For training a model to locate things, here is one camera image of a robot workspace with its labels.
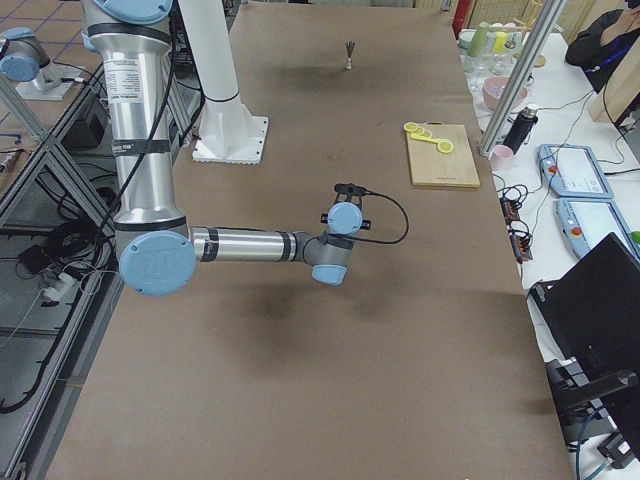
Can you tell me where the steel measuring jigger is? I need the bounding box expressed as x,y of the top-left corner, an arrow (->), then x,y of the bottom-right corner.
345,40 -> 356,70

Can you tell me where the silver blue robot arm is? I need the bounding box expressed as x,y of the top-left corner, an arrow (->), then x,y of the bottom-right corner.
83,1 -> 369,296

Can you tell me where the pink cup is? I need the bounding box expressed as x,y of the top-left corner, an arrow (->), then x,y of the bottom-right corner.
489,144 -> 514,171

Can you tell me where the green tall cup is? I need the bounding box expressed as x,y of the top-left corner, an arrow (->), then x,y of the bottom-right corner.
467,22 -> 490,58

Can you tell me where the wooden cutting board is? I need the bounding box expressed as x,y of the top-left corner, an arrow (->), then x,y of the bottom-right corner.
404,122 -> 480,188

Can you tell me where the yellow plastic spoon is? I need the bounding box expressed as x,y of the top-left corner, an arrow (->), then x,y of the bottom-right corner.
410,133 -> 454,149

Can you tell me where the lemon slice on spoon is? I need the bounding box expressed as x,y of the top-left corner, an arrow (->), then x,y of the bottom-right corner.
437,142 -> 454,154

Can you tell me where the pink bowl with ice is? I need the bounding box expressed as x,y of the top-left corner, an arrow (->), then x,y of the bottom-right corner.
482,76 -> 528,112

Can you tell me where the black insulated bottle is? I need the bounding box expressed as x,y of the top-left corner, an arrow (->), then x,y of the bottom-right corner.
503,103 -> 539,154

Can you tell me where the teach pendant far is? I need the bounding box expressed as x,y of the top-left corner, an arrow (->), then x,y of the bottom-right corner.
537,144 -> 614,200

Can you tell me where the teach pendant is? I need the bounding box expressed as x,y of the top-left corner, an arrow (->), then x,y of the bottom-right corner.
555,197 -> 639,259
537,144 -> 614,200

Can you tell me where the teach pendant near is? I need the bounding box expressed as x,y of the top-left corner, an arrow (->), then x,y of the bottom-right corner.
555,197 -> 639,259

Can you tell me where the black monitor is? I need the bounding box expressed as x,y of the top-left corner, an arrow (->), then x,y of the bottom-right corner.
529,233 -> 639,455

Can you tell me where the wooden mug tree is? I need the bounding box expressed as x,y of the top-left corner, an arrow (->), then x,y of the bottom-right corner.
514,1 -> 548,66

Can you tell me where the person in black jacket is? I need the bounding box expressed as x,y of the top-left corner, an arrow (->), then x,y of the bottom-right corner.
565,1 -> 639,93

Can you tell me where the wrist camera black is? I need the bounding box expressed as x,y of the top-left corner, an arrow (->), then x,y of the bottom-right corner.
334,183 -> 367,197

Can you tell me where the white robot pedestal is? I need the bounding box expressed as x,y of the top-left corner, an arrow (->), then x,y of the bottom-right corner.
179,0 -> 269,165

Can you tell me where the aluminium frame post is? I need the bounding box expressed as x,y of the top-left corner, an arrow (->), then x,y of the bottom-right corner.
478,0 -> 567,157

